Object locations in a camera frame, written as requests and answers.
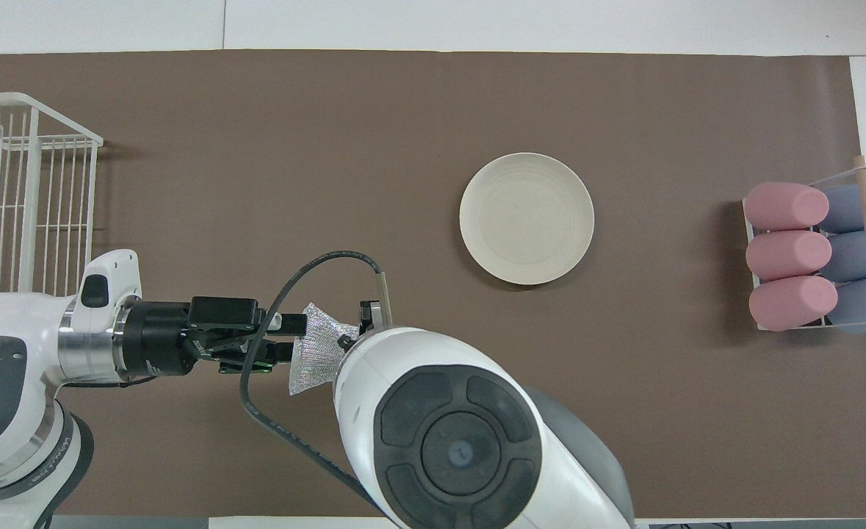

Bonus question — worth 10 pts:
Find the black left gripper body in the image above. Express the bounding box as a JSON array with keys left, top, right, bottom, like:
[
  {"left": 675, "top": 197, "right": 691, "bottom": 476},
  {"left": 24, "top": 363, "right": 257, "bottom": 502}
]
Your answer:
[{"left": 120, "top": 296, "right": 264, "bottom": 379}]

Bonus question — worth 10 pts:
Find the clear plastic wrapper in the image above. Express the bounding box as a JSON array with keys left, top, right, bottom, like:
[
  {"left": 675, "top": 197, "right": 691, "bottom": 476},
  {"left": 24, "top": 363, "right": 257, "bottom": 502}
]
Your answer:
[{"left": 288, "top": 301, "right": 360, "bottom": 396}]

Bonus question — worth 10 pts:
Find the cream round plate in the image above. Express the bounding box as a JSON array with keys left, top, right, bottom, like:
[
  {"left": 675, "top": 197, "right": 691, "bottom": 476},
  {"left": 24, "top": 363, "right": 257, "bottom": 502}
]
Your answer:
[{"left": 459, "top": 152, "right": 595, "bottom": 286}]

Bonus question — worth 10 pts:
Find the brown table mat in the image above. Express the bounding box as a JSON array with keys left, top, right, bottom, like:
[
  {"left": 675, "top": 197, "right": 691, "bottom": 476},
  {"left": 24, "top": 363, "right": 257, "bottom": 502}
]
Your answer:
[{"left": 0, "top": 50, "right": 866, "bottom": 519}]

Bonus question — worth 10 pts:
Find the pink plastic cup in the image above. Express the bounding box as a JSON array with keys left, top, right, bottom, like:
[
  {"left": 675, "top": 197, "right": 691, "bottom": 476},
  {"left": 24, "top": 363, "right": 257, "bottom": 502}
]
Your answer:
[
  {"left": 743, "top": 182, "right": 830, "bottom": 231},
  {"left": 746, "top": 230, "right": 834, "bottom": 281},
  {"left": 748, "top": 276, "right": 839, "bottom": 332}
]

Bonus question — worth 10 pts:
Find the blue plastic cup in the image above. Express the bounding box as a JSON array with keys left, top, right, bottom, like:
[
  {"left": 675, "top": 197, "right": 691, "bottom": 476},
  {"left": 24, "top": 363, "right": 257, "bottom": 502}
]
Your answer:
[
  {"left": 828, "top": 276, "right": 866, "bottom": 335},
  {"left": 820, "top": 230, "right": 866, "bottom": 284},
  {"left": 818, "top": 184, "right": 866, "bottom": 234}
]

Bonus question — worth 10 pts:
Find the white wire dish rack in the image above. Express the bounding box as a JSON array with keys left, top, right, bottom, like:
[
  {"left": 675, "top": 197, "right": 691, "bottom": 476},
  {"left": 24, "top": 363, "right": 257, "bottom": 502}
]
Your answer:
[{"left": 0, "top": 92, "right": 104, "bottom": 296}]

